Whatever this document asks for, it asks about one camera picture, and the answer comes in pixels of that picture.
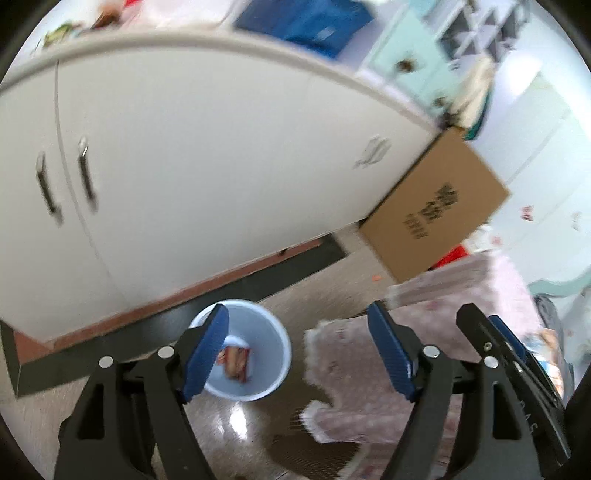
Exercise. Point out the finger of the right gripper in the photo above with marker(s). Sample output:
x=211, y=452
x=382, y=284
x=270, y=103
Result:
x=510, y=427
x=537, y=357

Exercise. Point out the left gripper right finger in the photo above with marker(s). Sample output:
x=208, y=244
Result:
x=428, y=379

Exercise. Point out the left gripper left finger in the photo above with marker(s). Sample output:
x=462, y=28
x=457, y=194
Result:
x=130, y=411

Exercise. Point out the trash inside bin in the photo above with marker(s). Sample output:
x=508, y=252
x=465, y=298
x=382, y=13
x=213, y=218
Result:
x=234, y=361

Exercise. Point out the light blue trash bin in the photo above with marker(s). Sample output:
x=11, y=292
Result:
x=244, y=324

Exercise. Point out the pink checkered tablecloth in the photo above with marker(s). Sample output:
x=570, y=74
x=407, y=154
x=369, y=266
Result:
x=342, y=359

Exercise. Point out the red plastic stool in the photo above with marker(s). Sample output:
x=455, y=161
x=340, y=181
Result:
x=456, y=254

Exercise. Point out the brown cardboard box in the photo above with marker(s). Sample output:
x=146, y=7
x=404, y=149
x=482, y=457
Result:
x=447, y=195

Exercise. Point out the white low cabinet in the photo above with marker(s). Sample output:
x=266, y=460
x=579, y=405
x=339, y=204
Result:
x=135, y=166

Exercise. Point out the cream hanging jacket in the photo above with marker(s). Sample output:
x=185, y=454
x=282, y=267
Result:
x=468, y=105

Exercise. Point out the teal drawer unit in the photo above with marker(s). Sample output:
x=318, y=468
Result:
x=410, y=58

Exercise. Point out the lilac cubby shelf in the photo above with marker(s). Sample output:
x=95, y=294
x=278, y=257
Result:
x=469, y=29

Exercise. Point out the crumpled wrappers on counter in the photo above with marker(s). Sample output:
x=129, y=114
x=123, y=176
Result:
x=66, y=31

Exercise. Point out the white red plastic bag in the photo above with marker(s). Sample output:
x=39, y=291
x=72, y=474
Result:
x=121, y=14

